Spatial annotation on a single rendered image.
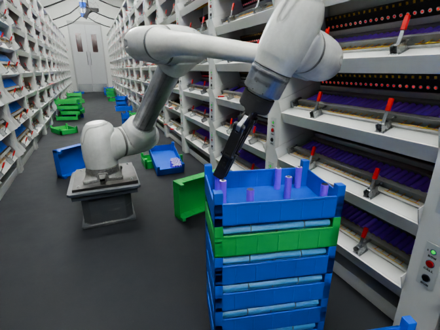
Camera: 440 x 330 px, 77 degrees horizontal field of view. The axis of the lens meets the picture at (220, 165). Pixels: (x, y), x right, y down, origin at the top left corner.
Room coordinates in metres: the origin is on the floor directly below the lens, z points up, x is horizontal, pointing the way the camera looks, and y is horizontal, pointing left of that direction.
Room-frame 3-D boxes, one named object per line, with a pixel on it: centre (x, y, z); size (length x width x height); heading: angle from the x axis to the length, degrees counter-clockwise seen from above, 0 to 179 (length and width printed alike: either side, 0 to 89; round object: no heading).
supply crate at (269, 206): (0.65, -0.12, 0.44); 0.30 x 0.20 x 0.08; 99
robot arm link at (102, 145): (1.33, 0.58, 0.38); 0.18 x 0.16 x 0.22; 136
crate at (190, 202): (1.36, 0.10, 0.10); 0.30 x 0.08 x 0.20; 130
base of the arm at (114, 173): (1.30, 0.58, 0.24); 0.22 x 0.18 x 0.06; 20
